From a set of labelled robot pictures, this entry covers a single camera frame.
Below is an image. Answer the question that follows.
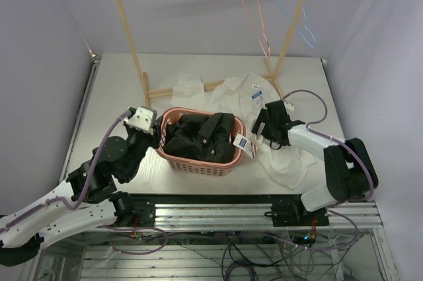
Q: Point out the white shirt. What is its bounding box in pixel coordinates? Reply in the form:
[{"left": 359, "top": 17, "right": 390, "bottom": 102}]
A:
[{"left": 171, "top": 73, "right": 316, "bottom": 190}]

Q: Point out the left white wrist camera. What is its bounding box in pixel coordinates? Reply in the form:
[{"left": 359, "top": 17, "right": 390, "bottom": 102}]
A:
[{"left": 126, "top": 106, "right": 157, "bottom": 135}]

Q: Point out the wooden clothes rack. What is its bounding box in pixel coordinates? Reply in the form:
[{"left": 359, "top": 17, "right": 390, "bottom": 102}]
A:
[{"left": 115, "top": 0, "right": 307, "bottom": 106}]

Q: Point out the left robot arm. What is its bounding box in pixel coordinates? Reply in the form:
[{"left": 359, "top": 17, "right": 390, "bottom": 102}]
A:
[{"left": 1, "top": 126, "right": 160, "bottom": 266}]

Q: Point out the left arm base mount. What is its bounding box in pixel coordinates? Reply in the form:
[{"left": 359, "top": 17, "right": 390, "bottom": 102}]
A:
[{"left": 128, "top": 200, "right": 156, "bottom": 227}]

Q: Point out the pink wire hanger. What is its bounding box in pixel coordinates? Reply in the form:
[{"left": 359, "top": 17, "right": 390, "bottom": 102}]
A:
[{"left": 241, "top": 0, "right": 271, "bottom": 58}]

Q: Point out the dark striped shirt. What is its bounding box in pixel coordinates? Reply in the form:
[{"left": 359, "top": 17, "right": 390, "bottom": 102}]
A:
[{"left": 163, "top": 112, "right": 235, "bottom": 164}]

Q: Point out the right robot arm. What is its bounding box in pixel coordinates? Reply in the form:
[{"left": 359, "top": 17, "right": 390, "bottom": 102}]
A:
[{"left": 252, "top": 100, "right": 379, "bottom": 225}]

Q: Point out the aluminium rail frame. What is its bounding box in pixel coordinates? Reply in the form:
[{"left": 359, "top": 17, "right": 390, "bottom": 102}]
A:
[{"left": 34, "top": 203, "right": 386, "bottom": 232}]

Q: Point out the pink plastic laundry basket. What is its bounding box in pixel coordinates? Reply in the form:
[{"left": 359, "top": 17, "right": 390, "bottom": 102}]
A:
[{"left": 156, "top": 107, "right": 245, "bottom": 177}]

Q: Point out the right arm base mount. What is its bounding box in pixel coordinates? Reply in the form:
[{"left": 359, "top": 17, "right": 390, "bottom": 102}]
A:
[{"left": 264, "top": 196, "right": 329, "bottom": 227}]

